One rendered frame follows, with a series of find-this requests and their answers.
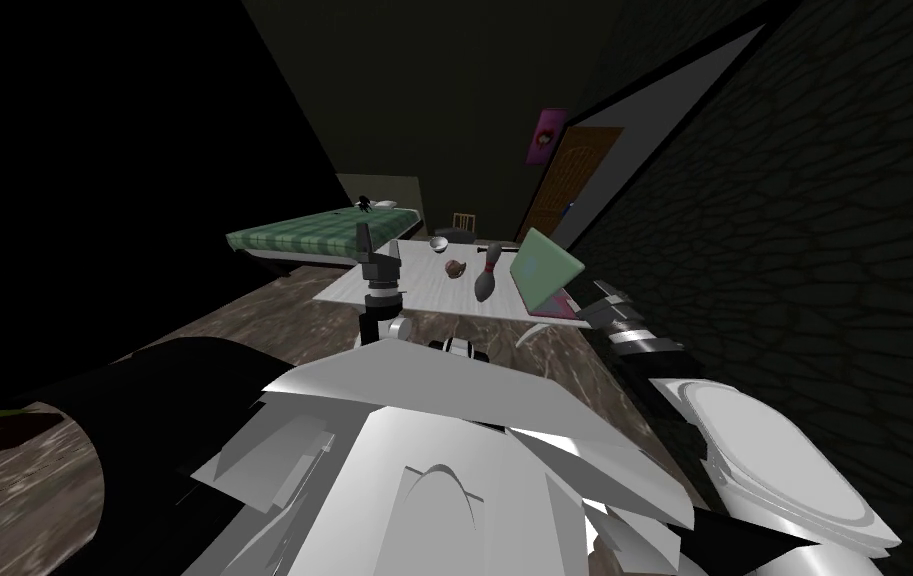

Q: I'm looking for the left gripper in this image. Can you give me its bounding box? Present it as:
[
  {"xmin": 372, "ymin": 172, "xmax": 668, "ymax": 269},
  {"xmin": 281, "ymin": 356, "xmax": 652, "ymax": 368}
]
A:
[{"xmin": 355, "ymin": 221, "xmax": 404, "ymax": 291}]

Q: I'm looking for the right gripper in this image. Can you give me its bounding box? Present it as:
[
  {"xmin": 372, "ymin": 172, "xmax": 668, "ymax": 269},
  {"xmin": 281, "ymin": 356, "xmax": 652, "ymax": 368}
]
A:
[{"xmin": 582, "ymin": 279, "xmax": 638, "ymax": 329}]

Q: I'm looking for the white table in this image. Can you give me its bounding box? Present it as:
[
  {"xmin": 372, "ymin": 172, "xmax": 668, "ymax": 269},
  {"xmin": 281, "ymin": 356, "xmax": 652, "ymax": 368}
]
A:
[{"xmin": 311, "ymin": 238, "xmax": 595, "ymax": 348}]

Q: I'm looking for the bed with green plaid cover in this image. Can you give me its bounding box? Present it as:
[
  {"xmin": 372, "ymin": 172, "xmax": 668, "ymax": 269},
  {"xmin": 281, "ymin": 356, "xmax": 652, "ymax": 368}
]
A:
[{"xmin": 225, "ymin": 173, "xmax": 427, "ymax": 278}]

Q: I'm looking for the green open laptop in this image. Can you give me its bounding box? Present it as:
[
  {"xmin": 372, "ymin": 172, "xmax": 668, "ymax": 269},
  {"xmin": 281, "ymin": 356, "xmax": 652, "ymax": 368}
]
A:
[{"xmin": 508, "ymin": 227, "xmax": 588, "ymax": 324}]

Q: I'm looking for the wooden chair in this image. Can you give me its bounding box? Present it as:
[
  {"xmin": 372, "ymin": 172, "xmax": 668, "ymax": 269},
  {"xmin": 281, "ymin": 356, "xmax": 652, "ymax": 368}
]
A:
[{"xmin": 432, "ymin": 211, "xmax": 479, "ymax": 246}]

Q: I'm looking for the grey bowling pin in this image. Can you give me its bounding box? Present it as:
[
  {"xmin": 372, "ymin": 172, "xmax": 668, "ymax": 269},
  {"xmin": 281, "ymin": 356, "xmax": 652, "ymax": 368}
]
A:
[{"xmin": 473, "ymin": 244, "xmax": 505, "ymax": 305}]

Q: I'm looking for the brown wooden door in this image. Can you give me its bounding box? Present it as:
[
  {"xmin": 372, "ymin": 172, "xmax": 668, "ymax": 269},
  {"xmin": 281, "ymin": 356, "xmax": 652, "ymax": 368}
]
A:
[{"xmin": 515, "ymin": 125, "xmax": 626, "ymax": 246}]

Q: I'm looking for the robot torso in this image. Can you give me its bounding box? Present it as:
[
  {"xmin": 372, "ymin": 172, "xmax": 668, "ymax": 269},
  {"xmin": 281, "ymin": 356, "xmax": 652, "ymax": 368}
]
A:
[{"xmin": 177, "ymin": 335, "xmax": 825, "ymax": 576}]

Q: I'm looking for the purple wall poster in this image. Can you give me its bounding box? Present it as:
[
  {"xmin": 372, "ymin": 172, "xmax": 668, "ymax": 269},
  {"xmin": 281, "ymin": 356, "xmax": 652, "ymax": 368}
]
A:
[{"xmin": 523, "ymin": 107, "xmax": 570, "ymax": 168}]

